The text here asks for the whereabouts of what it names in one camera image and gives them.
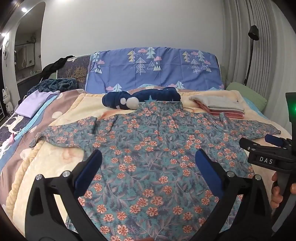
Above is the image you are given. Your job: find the person's right hand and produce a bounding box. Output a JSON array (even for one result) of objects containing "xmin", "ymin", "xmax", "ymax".
[{"xmin": 270, "ymin": 172, "xmax": 284, "ymax": 210}]

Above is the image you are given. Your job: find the lilac cloth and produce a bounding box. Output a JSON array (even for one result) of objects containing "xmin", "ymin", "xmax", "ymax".
[{"xmin": 15, "ymin": 90, "xmax": 60, "ymax": 118}]

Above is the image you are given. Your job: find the grey pleated curtain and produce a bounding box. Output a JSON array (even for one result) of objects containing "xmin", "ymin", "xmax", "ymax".
[{"xmin": 223, "ymin": 0, "xmax": 296, "ymax": 130}]

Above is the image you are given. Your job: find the dark navy printed sheet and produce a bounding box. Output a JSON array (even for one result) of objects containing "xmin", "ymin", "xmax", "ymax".
[{"xmin": 0, "ymin": 113, "xmax": 30, "ymax": 149}]

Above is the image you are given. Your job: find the folded pink cloth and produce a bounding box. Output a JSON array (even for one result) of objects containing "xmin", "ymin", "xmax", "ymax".
[{"xmin": 196, "ymin": 103, "xmax": 245, "ymax": 119}]

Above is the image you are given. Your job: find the black garment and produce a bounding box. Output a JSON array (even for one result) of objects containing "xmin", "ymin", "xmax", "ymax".
[{"xmin": 41, "ymin": 55, "xmax": 75, "ymax": 79}]

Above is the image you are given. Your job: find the black floor lamp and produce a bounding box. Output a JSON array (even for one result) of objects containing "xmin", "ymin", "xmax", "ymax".
[{"xmin": 243, "ymin": 25, "xmax": 259, "ymax": 86}]

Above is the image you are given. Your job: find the white wall decoration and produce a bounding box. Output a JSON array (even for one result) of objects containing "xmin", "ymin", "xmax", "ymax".
[{"xmin": 2, "ymin": 39, "xmax": 11, "ymax": 63}]

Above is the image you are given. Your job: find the dark tree-print cushion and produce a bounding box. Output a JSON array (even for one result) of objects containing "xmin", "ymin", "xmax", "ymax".
[{"xmin": 57, "ymin": 54, "xmax": 91, "ymax": 90}]

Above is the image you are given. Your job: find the green pillow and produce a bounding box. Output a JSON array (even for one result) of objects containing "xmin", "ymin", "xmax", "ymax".
[{"xmin": 225, "ymin": 82, "xmax": 267, "ymax": 110}]

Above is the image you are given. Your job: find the teal floral shirt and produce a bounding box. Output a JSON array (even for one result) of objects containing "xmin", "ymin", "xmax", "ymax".
[{"xmin": 29, "ymin": 101, "xmax": 281, "ymax": 241}]

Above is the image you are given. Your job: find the teal fuzzy blanket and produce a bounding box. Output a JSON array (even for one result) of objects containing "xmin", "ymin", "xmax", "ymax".
[{"xmin": 27, "ymin": 78, "xmax": 78, "ymax": 96}]

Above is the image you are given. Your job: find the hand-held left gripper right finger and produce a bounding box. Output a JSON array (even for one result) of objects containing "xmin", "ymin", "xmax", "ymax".
[{"xmin": 192, "ymin": 149, "xmax": 278, "ymax": 241}]

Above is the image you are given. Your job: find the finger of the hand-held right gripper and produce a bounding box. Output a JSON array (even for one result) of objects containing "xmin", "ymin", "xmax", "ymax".
[
  {"xmin": 239, "ymin": 138, "xmax": 258, "ymax": 153},
  {"xmin": 265, "ymin": 134, "xmax": 288, "ymax": 147}
]

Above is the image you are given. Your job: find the navy star-print plush garment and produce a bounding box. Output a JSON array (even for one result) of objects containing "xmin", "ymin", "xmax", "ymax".
[{"xmin": 102, "ymin": 87, "xmax": 182, "ymax": 110}]

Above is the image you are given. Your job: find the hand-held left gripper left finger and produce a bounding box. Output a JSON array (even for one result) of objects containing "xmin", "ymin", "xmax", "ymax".
[{"xmin": 25, "ymin": 149, "xmax": 109, "ymax": 241}]

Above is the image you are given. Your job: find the pastel patterned bed sheet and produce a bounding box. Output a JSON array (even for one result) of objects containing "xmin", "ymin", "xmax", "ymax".
[{"xmin": 0, "ymin": 90, "xmax": 81, "ymax": 176}]

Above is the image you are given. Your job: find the blue tree-print pillow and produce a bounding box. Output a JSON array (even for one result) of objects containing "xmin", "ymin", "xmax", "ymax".
[{"xmin": 84, "ymin": 47, "xmax": 226, "ymax": 93}]

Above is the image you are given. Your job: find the cream printed blanket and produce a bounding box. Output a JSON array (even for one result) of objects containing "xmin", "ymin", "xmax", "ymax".
[{"xmin": 6, "ymin": 89, "xmax": 293, "ymax": 223}]

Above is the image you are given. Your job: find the white cat figurine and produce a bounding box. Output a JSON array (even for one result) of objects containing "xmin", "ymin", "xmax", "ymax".
[{"xmin": 2, "ymin": 87, "xmax": 14, "ymax": 114}]

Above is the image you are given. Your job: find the folded grey cloth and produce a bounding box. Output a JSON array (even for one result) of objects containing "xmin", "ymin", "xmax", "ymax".
[{"xmin": 188, "ymin": 95, "xmax": 245, "ymax": 112}]

